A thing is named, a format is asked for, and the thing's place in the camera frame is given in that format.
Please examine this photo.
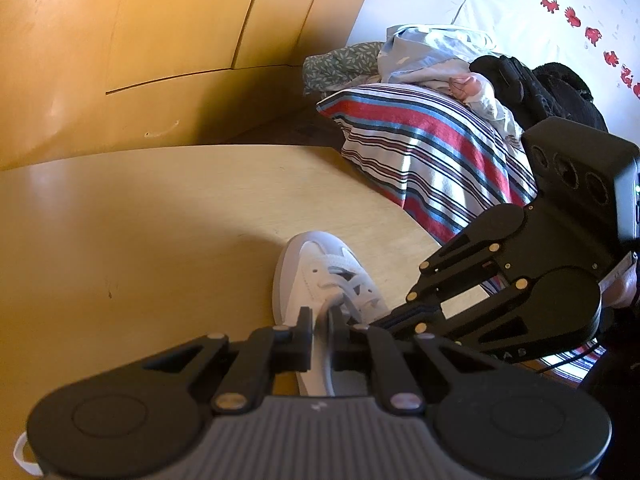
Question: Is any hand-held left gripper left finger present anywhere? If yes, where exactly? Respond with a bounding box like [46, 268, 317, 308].
[142, 307, 315, 416]

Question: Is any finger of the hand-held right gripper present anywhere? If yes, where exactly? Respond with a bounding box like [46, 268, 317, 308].
[407, 232, 506, 306]
[375, 280, 531, 351]

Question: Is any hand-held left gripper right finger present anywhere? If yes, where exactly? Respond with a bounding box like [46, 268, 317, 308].
[327, 310, 493, 415]

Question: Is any white shoelace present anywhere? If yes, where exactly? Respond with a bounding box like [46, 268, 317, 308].
[14, 265, 381, 476]

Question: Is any white sneaker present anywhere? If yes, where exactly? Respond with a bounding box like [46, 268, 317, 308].
[273, 231, 393, 398]

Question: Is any person's right hand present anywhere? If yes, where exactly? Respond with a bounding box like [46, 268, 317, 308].
[604, 260, 640, 310]

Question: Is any striped blanket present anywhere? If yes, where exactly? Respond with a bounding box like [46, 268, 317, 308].
[316, 84, 601, 376]

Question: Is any black fleece jacket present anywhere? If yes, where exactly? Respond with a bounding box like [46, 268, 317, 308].
[470, 55, 608, 133]

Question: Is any pink and white garment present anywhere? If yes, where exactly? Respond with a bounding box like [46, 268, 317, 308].
[450, 74, 516, 131]

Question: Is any grey leaf-print cloth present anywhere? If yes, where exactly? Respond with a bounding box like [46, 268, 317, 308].
[302, 42, 386, 96]

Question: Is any black cable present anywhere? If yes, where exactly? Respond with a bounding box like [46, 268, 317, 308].
[537, 347, 603, 373]

